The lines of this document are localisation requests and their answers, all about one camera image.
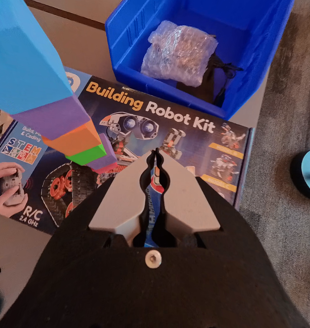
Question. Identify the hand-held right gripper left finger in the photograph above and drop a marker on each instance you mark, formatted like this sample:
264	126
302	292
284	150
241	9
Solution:
116	205

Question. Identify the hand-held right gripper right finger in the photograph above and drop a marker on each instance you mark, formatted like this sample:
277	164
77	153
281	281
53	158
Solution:
193	205

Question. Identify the purple foam cube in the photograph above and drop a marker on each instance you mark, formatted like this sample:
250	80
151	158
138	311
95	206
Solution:
52	118
106	154

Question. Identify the green foam cube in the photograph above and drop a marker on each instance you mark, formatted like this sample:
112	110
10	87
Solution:
88	155

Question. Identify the orange foam cube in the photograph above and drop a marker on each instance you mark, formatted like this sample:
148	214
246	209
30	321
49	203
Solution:
73	139

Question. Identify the blue foam cube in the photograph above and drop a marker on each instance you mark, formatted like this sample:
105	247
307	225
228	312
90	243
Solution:
21	51

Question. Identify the grey desk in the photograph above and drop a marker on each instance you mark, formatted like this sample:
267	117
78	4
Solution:
78	46

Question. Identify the blue robot kit box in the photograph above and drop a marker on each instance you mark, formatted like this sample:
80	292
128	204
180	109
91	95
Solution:
186	118

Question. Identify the pale blue round stand base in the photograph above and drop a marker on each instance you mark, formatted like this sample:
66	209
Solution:
309	164

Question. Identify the bubble wrap bag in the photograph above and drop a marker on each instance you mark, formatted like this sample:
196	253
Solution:
178	51

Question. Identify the blue plastic bin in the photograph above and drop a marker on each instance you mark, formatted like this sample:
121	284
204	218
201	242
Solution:
121	46

